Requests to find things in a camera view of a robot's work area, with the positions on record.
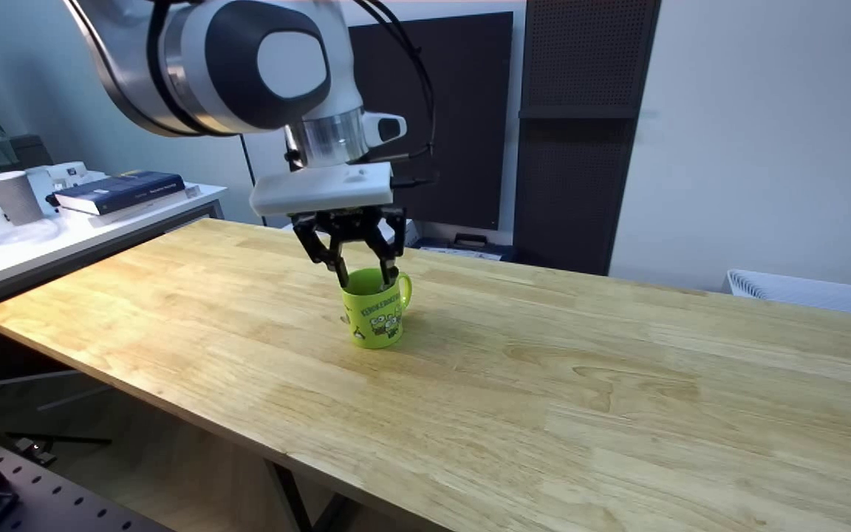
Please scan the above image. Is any large black monitor screen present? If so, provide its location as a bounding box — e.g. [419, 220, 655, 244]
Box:
[347, 7, 517, 236]

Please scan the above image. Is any grey paper cup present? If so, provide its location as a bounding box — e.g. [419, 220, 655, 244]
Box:
[0, 167, 44, 228]

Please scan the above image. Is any dark brown tall cabinet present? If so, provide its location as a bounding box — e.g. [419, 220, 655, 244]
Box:
[512, 0, 664, 278]

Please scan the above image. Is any dark blue book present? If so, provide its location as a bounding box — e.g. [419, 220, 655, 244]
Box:
[51, 167, 192, 219]

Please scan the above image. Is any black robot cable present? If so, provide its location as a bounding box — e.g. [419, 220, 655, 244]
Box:
[351, 0, 443, 191]

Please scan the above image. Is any white side table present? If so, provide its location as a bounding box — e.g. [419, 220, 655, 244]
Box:
[0, 179, 231, 319]

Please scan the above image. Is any black metal table leg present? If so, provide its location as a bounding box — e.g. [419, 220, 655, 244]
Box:
[265, 458, 317, 532]

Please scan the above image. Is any white plastic bin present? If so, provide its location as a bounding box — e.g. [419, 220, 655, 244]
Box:
[721, 266, 851, 324]

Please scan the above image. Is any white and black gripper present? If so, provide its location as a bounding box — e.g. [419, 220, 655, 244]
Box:
[249, 160, 410, 293]

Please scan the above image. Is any black perforated mounting board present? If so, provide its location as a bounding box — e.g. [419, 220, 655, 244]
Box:
[0, 433, 168, 532]

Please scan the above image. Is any yellow-green plastic mug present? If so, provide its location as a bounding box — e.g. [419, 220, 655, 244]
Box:
[339, 262, 416, 350]

